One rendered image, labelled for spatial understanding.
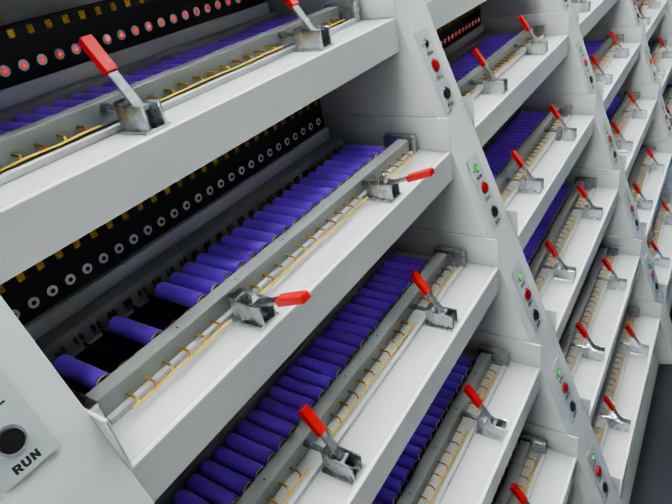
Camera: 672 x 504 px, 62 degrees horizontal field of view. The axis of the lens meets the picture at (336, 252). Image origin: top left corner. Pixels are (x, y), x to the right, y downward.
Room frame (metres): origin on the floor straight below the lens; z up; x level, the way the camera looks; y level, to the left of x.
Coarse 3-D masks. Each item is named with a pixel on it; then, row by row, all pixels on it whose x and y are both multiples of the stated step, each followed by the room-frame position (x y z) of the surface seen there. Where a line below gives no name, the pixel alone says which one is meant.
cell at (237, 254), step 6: (210, 246) 0.64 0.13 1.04; (216, 246) 0.64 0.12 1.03; (222, 246) 0.63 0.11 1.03; (228, 246) 0.63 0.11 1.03; (210, 252) 0.64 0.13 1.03; (216, 252) 0.63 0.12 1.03; (222, 252) 0.62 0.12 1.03; (228, 252) 0.62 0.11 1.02; (234, 252) 0.61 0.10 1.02; (240, 252) 0.61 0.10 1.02; (246, 252) 0.61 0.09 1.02; (252, 252) 0.60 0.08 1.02; (234, 258) 0.61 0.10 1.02; (240, 258) 0.61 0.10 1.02; (246, 258) 0.60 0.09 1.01
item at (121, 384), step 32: (384, 160) 0.76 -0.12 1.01; (352, 192) 0.70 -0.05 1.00; (320, 224) 0.65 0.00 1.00; (256, 256) 0.59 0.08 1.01; (288, 256) 0.60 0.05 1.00; (224, 288) 0.54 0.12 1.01; (192, 320) 0.50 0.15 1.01; (160, 352) 0.47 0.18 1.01; (128, 384) 0.44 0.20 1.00; (160, 384) 0.44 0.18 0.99
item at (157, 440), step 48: (384, 144) 0.85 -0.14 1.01; (432, 144) 0.82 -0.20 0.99; (240, 192) 0.74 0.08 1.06; (432, 192) 0.76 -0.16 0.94; (336, 240) 0.63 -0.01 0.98; (384, 240) 0.65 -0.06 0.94; (96, 288) 0.58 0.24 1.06; (288, 288) 0.55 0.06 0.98; (336, 288) 0.58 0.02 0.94; (96, 336) 0.55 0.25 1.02; (240, 336) 0.49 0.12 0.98; (288, 336) 0.51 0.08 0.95; (192, 384) 0.44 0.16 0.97; (240, 384) 0.46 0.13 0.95; (144, 432) 0.40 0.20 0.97; (192, 432) 0.42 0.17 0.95; (144, 480) 0.38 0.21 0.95
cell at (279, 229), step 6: (246, 222) 0.68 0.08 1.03; (252, 222) 0.68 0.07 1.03; (258, 222) 0.67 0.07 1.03; (264, 222) 0.67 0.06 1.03; (246, 228) 0.68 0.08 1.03; (252, 228) 0.67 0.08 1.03; (258, 228) 0.66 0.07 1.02; (264, 228) 0.66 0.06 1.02; (270, 228) 0.65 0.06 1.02; (276, 228) 0.65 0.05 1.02; (282, 228) 0.64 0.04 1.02
